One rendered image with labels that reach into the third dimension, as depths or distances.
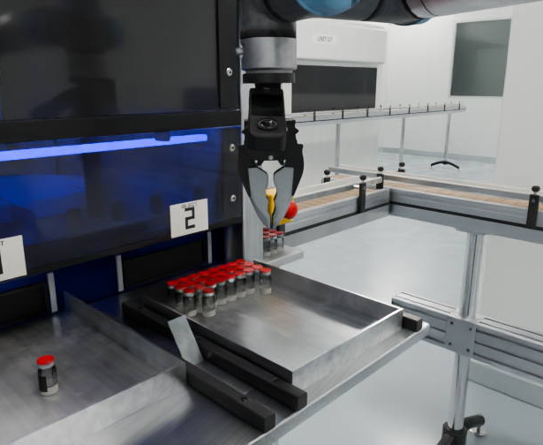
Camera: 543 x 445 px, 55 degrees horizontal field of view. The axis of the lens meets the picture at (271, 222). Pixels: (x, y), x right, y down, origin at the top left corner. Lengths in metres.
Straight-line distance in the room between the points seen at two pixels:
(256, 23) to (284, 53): 0.05
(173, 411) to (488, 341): 1.23
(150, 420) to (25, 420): 0.14
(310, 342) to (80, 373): 0.33
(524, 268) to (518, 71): 0.75
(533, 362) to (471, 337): 0.18
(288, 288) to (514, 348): 0.89
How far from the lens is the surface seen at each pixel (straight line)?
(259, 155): 0.70
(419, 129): 9.78
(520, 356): 1.73
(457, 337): 1.77
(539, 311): 2.30
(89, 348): 0.83
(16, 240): 0.82
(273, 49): 0.69
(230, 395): 0.65
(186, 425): 0.65
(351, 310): 0.91
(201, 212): 0.98
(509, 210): 1.57
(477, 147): 9.34
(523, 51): 2.19
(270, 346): 0.79
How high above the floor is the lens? 1.26
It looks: 15 degrees down
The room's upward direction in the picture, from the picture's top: straight up
